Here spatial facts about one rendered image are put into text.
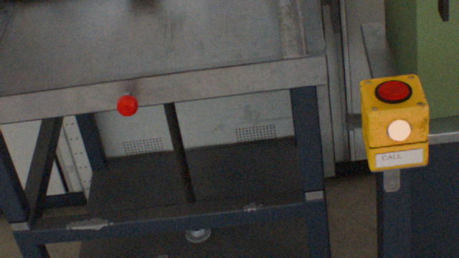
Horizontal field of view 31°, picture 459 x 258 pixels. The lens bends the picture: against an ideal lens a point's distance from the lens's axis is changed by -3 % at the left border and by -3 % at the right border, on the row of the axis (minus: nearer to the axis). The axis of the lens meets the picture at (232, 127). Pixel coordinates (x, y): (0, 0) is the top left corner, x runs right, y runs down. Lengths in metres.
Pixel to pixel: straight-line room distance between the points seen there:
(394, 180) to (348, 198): 1.10
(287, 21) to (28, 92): 0.43
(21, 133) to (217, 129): 0.52
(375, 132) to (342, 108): 1.11
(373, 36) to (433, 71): 0.28
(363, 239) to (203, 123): 0.51
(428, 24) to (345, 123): 1.04
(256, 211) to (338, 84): 0.73
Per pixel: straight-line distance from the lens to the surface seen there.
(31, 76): 1.38
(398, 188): 1.18
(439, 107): 1.29
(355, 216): 2.22
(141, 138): 2.24
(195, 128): 2.21
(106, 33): 1.44
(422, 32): 1.21
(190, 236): 1.97
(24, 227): 1.57
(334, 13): 1.01
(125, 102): 1.28
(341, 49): 2.09
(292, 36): 1.33
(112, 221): 1.54
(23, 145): 2.28
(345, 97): 2.17
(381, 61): 1.43
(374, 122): 1.08
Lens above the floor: 1.55
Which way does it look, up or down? 37 degrees down
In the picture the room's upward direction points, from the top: 10 degrees counter-clockwise
